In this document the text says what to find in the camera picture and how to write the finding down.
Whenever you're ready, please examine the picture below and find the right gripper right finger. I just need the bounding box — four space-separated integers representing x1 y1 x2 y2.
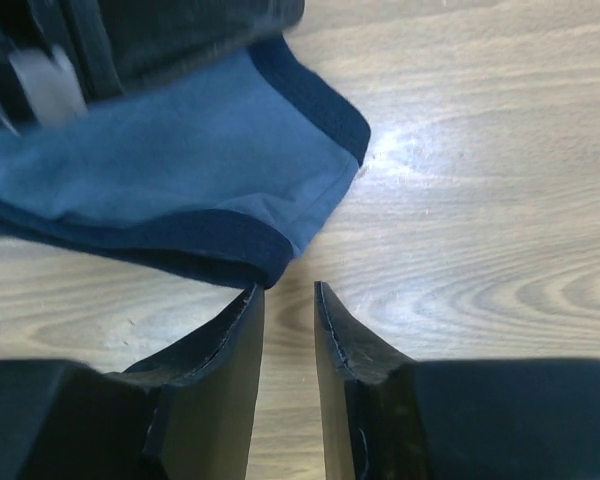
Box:
314 282 600 479

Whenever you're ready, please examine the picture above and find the blue tank top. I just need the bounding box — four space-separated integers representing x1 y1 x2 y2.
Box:
0 37 371 288

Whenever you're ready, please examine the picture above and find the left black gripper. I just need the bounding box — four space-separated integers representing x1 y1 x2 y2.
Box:
0 1 305 133

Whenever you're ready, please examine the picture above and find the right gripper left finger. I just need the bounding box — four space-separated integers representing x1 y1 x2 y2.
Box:
0 286 264 479

